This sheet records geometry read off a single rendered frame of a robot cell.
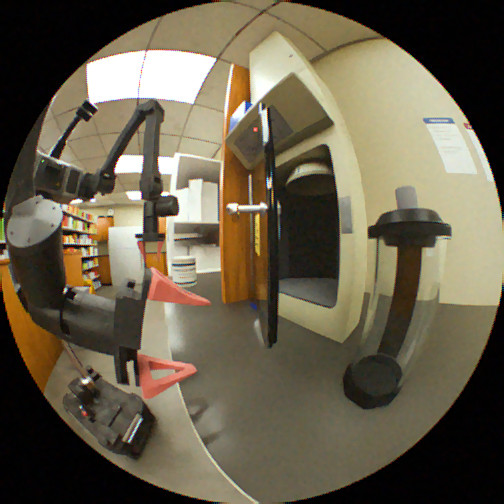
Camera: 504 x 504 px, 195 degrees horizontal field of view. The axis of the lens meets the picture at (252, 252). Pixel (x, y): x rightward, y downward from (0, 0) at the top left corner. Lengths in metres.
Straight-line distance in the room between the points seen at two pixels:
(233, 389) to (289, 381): 0.08
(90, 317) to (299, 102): 0.46
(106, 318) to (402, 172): 0.87
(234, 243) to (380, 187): 0.66
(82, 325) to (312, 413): 0.26
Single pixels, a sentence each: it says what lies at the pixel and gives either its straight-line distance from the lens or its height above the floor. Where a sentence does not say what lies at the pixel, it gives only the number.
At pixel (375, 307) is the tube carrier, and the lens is 0.18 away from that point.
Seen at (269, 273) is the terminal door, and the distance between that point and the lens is 0.18.
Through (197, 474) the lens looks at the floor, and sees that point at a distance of 1.19.
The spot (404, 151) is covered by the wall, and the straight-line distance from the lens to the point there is 0.81.
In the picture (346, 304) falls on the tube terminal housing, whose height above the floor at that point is 1.03.
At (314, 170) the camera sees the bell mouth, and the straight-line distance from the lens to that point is 0.40.
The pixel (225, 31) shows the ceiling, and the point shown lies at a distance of 1.53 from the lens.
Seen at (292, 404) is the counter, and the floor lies 0.94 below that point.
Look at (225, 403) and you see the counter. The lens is 0.24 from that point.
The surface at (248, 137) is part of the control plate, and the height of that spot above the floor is 1.46.
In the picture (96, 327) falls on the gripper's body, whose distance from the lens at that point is 0.16.
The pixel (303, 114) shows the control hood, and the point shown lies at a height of 1.43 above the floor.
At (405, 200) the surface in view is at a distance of 0.19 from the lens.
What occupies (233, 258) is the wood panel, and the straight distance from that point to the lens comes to 0.51.
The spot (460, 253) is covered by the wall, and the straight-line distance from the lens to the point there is 0.77.
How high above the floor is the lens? 1.15
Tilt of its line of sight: 3 degrees down
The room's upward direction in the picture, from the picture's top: 1 degrees counter-clockwise
